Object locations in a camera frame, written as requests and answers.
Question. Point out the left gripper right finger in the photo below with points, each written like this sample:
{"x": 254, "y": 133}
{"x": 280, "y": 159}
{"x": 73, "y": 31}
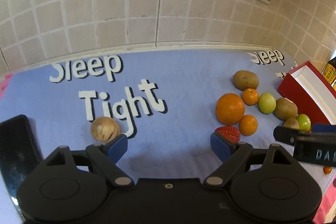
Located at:
{"x": 233, "y": 158}

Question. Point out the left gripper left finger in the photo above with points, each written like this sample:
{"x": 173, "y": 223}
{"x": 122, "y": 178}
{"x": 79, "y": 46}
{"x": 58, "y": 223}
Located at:
{"x": 105, "y": 157}

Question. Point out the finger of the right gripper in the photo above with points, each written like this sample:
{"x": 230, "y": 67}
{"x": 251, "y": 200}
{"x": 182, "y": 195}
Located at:
{"x": 292, "y": 136}
{"x": 323, "y": 128}

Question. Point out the brown kiwi small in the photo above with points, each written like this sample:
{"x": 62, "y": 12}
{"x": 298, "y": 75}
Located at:
{"x": 291, "y": 123}

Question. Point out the green apple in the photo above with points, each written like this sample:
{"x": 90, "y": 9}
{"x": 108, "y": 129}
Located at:
{"x": 266, "y": 103}
{"x": 303, "y": 122}

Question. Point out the red strawberry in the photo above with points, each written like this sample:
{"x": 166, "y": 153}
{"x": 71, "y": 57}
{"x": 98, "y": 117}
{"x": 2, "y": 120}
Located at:
{"x": 231, "y": 133}

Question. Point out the tan striped round fruit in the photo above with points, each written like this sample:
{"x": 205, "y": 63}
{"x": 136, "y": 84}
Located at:
{"x": 105, "y": 129}

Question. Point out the small mandarin front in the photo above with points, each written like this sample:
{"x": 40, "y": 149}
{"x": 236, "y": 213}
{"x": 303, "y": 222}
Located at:
{"x": 248, "y": 125}

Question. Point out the small mandarin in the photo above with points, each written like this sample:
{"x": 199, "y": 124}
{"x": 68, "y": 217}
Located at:
{"x": 250, "y": 96}
{"x": 248, "y": 125}

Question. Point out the large orange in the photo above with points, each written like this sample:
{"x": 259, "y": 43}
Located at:
{"x": 229, "y": 109}

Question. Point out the small mandarin back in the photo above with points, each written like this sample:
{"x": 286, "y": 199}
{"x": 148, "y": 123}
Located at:
{"x": 250, "y": 96}

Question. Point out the brown kiwi top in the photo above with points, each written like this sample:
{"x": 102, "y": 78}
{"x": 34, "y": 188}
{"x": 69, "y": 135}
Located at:
{"x": 245, "y": 79}

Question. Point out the small orange fruit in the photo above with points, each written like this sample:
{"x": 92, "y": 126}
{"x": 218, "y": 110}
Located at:
{"x": 327, "y": 169}

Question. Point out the red white box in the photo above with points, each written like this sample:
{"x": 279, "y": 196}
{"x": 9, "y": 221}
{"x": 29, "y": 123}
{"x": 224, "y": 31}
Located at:
{"x": 312, "y": 94}

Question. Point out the dark soy sauce bottle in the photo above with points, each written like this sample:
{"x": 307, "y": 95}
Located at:
{"x": 329, "y": 73}

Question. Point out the blue Sleep Tight mat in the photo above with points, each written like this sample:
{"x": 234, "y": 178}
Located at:
{"x": 164, "y": 101}

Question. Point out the black smartphone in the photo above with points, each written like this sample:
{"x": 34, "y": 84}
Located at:
{"x": 19, "y": 152}

